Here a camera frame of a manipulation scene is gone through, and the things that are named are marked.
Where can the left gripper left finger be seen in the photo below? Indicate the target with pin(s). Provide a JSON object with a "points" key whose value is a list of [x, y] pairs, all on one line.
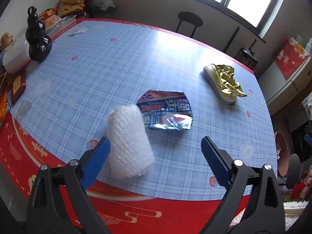
{"points": [[59, 202]]}

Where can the white bubble wrap roll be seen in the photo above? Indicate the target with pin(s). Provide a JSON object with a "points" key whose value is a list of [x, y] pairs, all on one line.
{"points": [[131, 153]]}

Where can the noodle cup lid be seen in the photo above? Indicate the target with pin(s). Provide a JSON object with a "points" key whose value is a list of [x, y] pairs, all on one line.
{"points": [[165, 110]]}

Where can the gold foil wrapper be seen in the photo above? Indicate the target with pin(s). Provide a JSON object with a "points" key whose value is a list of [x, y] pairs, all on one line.
{"points": [[228, 84]]}

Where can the black chair near bin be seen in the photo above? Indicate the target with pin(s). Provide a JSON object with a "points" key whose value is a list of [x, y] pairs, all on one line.
{"points": [[294, 171]]}

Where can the white refrigerator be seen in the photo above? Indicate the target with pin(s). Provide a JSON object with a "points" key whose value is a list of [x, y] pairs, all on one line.
{"points": [[279, 91]]}

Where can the silver black pressure cooker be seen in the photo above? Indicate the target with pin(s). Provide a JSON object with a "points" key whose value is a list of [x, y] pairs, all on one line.
{"points": [[246, 57]]}

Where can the blue plaid tablecloth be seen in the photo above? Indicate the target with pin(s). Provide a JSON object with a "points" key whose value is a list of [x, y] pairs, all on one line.
{"points": [[64, 109]]}

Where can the red cloth on refrigerator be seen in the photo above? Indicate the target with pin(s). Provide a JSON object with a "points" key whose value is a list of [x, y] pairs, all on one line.
{"points": [[291, 55]]}

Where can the black gourd bottle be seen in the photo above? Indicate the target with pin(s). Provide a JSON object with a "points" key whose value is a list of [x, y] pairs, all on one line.
{"points": [[40, 44]]}

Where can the small white paper packet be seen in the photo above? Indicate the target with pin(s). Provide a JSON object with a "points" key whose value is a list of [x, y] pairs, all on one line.
{"points": [[78, 31]]}

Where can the yellow snack bags pile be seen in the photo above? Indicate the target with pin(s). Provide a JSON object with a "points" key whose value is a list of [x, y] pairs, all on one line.
{"points": [[65, 7]]}

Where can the black round stool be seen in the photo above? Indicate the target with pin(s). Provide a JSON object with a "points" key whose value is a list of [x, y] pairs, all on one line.
{"points": [[190, 18]]}

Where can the white plastic bag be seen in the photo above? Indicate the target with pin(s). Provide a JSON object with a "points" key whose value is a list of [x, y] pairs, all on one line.
{"points": [[103, 4]]}

